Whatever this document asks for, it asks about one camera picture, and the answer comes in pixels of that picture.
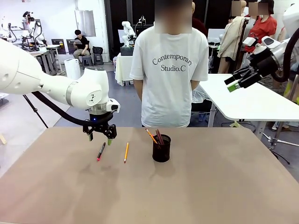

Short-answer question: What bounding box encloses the chrome light stand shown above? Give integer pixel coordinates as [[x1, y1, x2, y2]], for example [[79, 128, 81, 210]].
[[262, 120, 292, 165]]

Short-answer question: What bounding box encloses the white air purifier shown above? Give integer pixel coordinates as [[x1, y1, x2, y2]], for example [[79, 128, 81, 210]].
[[64, 58, 82, 80]]

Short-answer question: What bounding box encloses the black marker with pink cap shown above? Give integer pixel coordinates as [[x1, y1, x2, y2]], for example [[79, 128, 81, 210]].
[[96, 142, 107, 162]]

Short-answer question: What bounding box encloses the black right arm hose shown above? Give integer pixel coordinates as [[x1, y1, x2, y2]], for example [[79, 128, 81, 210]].
[[274, 32, 299, 83]]

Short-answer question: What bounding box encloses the white folding table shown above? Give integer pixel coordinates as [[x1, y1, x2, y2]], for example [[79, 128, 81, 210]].
[[198, 73, 299, 128]]

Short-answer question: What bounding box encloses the person in red shirt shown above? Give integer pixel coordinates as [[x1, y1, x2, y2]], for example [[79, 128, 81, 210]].
[[243, 0, 278, 53]]

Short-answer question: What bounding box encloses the dark green equipment case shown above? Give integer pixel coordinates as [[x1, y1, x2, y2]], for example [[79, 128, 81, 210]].
[[120, 46, 135, 57]]

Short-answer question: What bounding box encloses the black mesh pen holder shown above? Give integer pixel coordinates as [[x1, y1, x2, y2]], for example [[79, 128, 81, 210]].
[[152, 134, 172, 163]]

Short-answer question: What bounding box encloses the person's right forearm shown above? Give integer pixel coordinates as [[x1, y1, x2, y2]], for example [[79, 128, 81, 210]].
[[133, 78, 143, 103]]

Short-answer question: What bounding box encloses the seated person in black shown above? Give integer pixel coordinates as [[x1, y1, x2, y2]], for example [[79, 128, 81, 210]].
[[72, 29, 91, 59]]

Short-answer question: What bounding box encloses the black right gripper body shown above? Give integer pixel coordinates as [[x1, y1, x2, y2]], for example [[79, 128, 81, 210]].
[[249, 54, 280, 78]]

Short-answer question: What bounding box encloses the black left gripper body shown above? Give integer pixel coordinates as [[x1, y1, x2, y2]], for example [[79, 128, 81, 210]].
[[88, 113, 112, 129]]

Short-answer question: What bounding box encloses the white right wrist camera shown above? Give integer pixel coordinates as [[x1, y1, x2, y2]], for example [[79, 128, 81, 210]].
[[242, 36, 258, 47]]

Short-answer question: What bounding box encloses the yellow pencil with eraser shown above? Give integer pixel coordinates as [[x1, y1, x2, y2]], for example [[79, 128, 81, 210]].
[[144, 127, 159, 144], [123, 141, 130, 163]]

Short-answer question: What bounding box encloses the black camera tripod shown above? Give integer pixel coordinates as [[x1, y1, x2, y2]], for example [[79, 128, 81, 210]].
[[22, 94, 50, 129]]

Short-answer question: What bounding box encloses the table with cream cloth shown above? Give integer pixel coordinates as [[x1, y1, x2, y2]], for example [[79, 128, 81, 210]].
[[114, 52, 135, 87]]

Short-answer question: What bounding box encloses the black left arm hose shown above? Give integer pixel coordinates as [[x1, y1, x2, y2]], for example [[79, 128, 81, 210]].
[[31, 90, 94, 128]]

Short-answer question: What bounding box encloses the grey plastic stool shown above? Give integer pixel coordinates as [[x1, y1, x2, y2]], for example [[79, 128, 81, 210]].
[[93, 53, 104, 66], [81, 56, 94, 69]]

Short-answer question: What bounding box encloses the black arm hose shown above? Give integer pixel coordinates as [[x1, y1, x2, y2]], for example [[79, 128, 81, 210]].
[[274, 32, 299, 83], [31, 90, 94, 128]]

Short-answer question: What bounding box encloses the person in white T-shirt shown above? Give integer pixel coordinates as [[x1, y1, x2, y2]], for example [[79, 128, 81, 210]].
[[129, 0, 209, 128]]

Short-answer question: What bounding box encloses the white robot with black cables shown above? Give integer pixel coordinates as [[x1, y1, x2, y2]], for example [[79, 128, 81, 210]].
[[21, 10, 48, 51]]

